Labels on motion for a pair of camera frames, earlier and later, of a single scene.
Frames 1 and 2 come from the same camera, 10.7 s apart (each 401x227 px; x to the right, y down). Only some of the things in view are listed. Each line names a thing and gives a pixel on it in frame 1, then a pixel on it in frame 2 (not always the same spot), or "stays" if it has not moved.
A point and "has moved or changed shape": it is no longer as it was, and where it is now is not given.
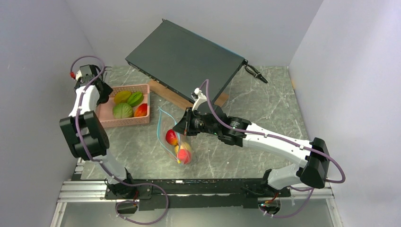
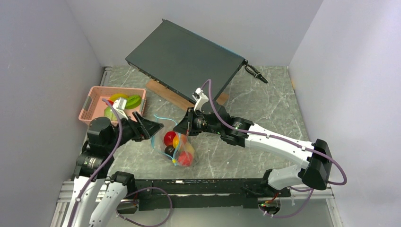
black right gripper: x=185 y=125 stays
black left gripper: x=107 y=91 to x=151 y=127
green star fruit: x=135 y=99 has moved or changed shape
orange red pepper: x=141 y=110 to x=179 y=140
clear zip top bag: x=175 y=143 has moved or changed shape
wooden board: x=179 y=100 stays
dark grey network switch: x=180 y=61 stays
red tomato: x=184 y=156 stays
